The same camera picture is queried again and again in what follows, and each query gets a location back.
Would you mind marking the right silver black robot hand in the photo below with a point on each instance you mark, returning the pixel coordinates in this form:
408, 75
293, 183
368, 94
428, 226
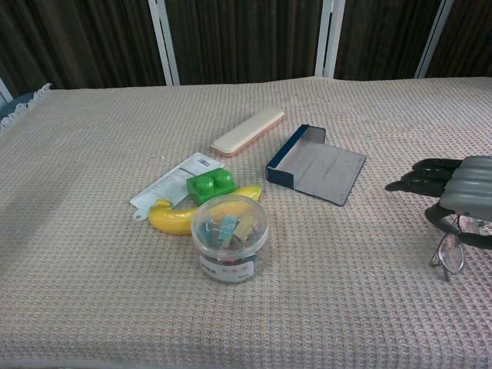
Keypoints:
469, 184

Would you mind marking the thin-framed eyeglasses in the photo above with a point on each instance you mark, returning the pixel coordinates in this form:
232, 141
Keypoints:
451, 253

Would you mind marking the dark blue glasses case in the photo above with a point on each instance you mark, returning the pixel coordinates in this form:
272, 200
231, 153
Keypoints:
326, 173

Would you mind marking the long beige pencil case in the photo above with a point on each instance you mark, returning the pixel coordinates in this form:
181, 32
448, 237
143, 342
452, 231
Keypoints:
246, 130

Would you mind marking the clear jar of binder clips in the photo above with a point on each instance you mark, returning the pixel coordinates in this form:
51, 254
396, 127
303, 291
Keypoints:
227, 250

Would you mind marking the green toy brick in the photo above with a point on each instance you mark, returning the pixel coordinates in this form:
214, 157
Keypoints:
209, 188

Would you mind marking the white product packaging card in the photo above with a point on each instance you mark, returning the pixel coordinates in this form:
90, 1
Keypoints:
169, 184

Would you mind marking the yellow toy banana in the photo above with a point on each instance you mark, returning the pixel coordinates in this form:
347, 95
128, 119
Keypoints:
169, 221

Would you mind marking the beige woven tablecloth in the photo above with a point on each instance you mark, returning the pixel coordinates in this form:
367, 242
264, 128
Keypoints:
96, 269

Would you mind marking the dark blue table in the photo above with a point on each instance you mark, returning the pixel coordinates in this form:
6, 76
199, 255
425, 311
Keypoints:
11, 105

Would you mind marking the white frame post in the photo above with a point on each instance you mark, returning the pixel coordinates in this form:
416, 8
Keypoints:
163, 42
328, 38
434, 38
4, 90

